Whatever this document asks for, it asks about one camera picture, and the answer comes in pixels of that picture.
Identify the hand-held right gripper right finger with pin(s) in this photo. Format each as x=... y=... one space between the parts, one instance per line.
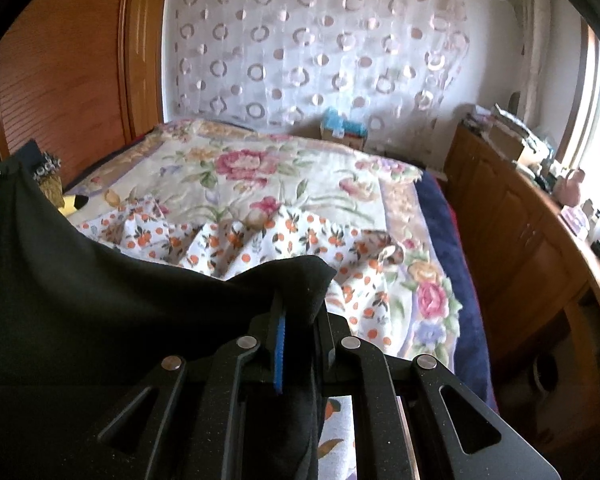
x=330 y=355

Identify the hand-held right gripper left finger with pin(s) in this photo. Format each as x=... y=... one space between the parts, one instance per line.
x=279 y=355

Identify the black printed t-shirt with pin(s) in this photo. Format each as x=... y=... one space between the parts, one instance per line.
x=105 y=310

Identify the navy printed cloth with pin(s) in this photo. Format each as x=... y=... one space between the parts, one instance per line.
x=30 y=152

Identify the yellow plush toy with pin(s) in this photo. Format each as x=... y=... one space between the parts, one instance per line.
x=72 y=204

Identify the wooden slatted wardrobe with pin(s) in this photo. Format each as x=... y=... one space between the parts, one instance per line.
x=65 y=70

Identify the navy blue bedspread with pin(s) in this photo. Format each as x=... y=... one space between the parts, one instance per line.
x=460 y=270

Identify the floral blanket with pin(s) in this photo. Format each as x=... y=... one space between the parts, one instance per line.
x=260 y=170

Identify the long wooden cabinet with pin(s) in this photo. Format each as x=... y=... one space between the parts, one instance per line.
x=510 y=240

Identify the blue cardboard box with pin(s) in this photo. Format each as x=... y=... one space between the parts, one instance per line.
x=342 y=127

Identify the tissue pack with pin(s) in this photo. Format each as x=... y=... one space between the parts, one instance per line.
x=574 y=220

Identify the pink figurine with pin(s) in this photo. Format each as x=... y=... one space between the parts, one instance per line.
x=571 y=187

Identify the sheer circle pattern curtain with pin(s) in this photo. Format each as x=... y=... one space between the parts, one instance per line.
x=305 y=60

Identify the beige wrapped wall pipe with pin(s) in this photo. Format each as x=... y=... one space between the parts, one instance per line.
x=535 y=35

